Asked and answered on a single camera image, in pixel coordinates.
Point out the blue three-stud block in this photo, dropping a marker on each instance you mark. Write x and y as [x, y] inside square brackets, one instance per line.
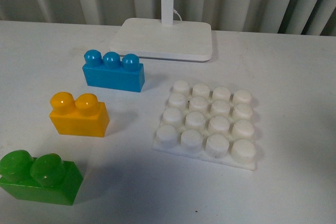
[113, 72]

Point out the yellow two-stud block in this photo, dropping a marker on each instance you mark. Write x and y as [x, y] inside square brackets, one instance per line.
[84, 116]

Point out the green two-stud block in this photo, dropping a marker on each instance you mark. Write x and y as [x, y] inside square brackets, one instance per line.
[47, 179]

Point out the white studded base plate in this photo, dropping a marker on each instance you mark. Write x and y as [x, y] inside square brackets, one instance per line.
[212, 125]

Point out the white desk lamp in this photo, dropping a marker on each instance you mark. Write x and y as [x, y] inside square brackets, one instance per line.
[164, 38]

